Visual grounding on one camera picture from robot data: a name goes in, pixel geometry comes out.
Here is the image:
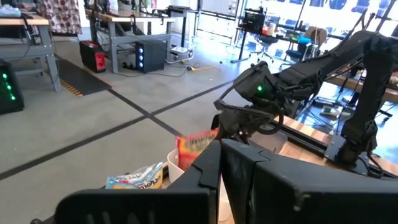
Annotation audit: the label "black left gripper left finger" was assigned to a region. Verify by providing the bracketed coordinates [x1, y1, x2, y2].
[54, 139, 222, 224]

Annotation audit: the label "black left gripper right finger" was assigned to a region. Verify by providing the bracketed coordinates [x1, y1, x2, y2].
[220, 138, 398, 224]

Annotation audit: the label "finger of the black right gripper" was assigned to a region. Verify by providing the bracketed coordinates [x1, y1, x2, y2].
[210, 113, 222, 139]

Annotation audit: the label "light blue Maruchan ramen pack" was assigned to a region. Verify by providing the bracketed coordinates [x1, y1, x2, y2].
[104, 161, 165, 190]

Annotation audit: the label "red Maruchan ramen pack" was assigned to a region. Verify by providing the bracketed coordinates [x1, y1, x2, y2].
[175, 128, 220, 172]

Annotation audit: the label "white plastic bin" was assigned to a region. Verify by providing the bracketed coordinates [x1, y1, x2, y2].
[167, 149, 233, 222]

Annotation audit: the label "black computer tower blue lights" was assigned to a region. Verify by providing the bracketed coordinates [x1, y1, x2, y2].
[135, 39, 166, 75]

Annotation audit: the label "grey desk wooden top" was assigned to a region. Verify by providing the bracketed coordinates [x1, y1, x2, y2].
[84, 8, 175, 75]
[0, 14, 62, 93]

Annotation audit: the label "red and black box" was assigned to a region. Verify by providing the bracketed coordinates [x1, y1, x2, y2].
[79, 40, 108, 74]

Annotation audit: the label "black hazard-striped floor mat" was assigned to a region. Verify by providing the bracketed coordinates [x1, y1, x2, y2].
[57, 57, 113, 98]

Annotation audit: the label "black computer tower green lights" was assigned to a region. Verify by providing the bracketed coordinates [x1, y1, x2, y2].
[0, 60, 25, 116]

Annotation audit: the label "white red-dotted cloth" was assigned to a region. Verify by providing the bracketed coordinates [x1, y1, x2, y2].
[35, 0, 83, 35]

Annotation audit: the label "yellow extension cable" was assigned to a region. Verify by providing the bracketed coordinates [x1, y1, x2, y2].
[185, 63, 217, 73]

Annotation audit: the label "black aluminium rig frame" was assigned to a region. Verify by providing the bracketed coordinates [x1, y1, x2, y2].
[273, 118, 398, 180]

